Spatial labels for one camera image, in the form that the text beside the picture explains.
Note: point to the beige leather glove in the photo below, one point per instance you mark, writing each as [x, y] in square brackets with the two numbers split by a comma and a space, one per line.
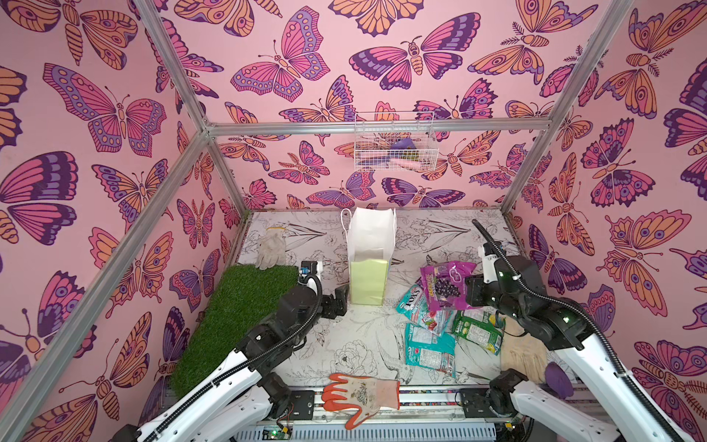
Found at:
[525, 354]

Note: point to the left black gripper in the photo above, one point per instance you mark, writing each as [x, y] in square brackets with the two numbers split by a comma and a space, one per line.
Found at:
[339, 304]

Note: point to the white wire basket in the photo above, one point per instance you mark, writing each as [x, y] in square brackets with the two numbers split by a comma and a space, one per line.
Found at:
[393, 141]

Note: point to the purple round object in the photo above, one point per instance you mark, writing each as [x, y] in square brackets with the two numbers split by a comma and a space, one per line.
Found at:
[558, 381]

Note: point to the green artificial grass mat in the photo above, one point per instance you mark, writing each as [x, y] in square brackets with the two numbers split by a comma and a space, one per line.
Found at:
[245, 296]

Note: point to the white knit work glove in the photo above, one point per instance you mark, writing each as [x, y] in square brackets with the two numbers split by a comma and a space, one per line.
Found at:
[272, 248]

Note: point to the purple item in basket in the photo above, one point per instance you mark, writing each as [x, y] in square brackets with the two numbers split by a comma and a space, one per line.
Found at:
[403, 145]

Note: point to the pink roll in basket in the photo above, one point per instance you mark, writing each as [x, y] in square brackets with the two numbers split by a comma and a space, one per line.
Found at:
[412, 165]

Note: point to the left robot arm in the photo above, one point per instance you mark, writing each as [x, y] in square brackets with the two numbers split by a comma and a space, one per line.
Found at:
[244, 389]

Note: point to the teal Fox's candy bag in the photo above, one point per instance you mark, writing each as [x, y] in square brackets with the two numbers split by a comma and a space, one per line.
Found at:
[413, 305]

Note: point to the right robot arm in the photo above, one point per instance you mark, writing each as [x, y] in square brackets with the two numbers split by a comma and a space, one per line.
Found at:
[565, 329]

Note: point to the purple grape candy bag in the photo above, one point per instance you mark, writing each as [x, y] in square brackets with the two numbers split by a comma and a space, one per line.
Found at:
[444, 285]

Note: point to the red and white work glove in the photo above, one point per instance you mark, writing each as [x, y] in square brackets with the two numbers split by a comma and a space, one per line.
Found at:
[365, 395]

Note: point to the white paper gift bag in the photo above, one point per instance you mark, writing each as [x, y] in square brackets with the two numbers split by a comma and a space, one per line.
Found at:
[370, 241]

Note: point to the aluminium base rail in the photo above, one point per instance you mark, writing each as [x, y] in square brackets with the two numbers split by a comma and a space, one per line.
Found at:
[425, 413]

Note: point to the green snack packet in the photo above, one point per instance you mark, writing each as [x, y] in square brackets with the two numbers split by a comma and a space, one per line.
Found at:
[484, 327]

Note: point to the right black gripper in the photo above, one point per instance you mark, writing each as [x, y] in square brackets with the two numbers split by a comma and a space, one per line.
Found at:
[475, 290]

